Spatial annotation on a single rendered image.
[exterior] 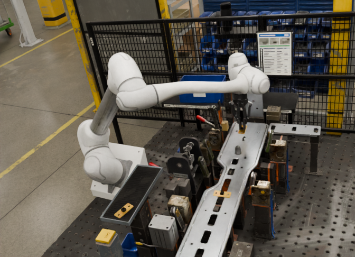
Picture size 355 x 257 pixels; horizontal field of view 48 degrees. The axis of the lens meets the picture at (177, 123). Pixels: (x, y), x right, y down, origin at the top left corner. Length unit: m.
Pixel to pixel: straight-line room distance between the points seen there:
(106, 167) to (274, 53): 1.25
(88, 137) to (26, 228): 1.59
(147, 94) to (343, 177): 1.29
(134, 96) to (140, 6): 2.35
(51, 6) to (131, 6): 5.34
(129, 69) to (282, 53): 1.10
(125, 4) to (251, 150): 2.45
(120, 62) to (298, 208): 1.24
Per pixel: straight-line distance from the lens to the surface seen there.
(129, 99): 1.83
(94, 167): 2.25
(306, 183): 2.46
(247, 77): 1.90
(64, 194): 3.90
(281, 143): 2.18
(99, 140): 2.31
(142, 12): 4.11
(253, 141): 2.28
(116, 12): 4.31
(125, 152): 2.47
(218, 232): 1.77
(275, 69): 2.65
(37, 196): 4.02
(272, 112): 2.44
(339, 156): 2.69
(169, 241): 1.72
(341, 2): 2.52
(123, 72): 1.90
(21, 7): 8.57
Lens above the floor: 2.29
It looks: 31 degrees down
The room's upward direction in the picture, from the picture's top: 10 degrees counter-clockwise
